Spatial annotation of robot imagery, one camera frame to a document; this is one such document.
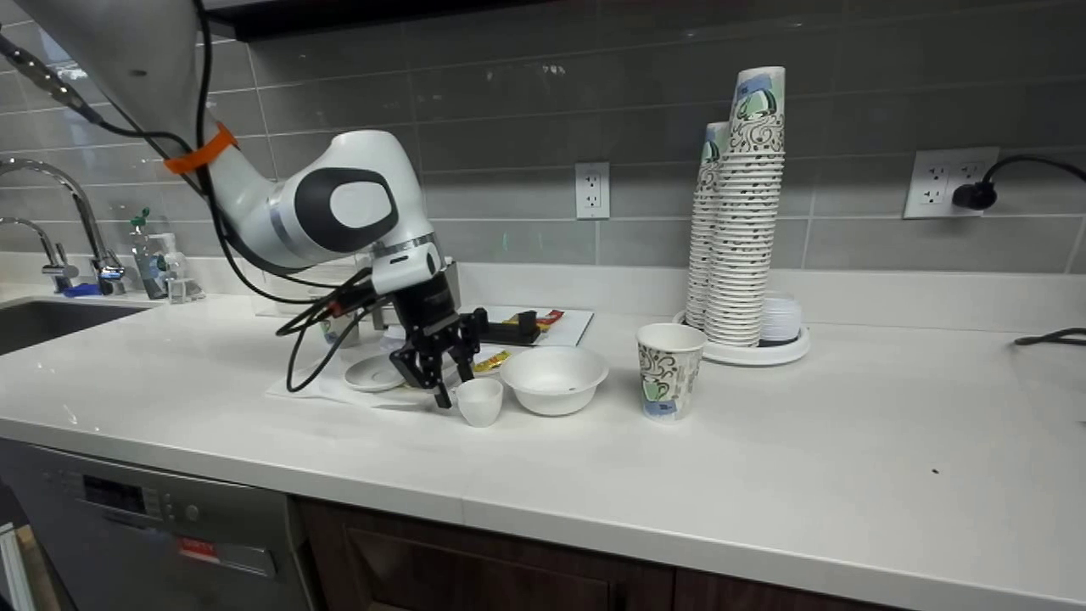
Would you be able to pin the small white espresso cup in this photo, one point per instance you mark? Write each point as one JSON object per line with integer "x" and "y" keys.
{"x": 478, "y": 401}

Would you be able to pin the tall paper cup stack right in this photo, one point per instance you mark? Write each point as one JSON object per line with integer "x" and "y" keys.
{"x": 751, "y": 190}

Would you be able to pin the tall paper cup stack left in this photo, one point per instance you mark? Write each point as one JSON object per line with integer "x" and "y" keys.
{"x": 702, "y": 211}

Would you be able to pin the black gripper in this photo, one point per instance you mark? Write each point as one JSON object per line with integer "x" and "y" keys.
{"x": 436, "y": 327}

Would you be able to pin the patterned paper cup near bowl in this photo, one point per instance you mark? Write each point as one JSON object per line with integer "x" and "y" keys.
{"x": 667, "y": 365}

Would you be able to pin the small dish with yellow food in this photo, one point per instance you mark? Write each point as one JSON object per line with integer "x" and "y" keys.
{"x": 494, "y": 360}

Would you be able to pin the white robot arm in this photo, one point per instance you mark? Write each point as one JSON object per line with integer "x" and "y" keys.
{"x": 155, "y": 57}

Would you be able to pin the white wall outlet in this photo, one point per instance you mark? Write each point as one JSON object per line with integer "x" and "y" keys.
{"x": 590, "y": 190}

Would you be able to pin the stainless dishwasher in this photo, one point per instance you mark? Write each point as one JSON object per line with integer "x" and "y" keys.
{"x": 131, "y": 536}

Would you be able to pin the small white saucer plate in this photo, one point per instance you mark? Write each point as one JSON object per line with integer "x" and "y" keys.
{"x": 375, "y": 373}

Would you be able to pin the round white cup stack tray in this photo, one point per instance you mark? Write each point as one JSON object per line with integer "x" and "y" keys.
{"x": 782, "y": 339}

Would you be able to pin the tall paper cup stack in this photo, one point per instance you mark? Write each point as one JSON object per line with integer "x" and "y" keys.
{"x": 702, "y": 211}
{"x": 751, "y": 190}

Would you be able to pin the clear soap bottle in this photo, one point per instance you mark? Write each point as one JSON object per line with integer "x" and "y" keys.
{"x": 159, "y": 261}

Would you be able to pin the white outlet with plug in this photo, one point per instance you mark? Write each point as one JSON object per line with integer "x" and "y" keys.
{"x": 936, "y": 174}

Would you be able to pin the white bowl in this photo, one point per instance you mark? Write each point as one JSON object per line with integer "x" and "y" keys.
{"x": 553, "y": 382}

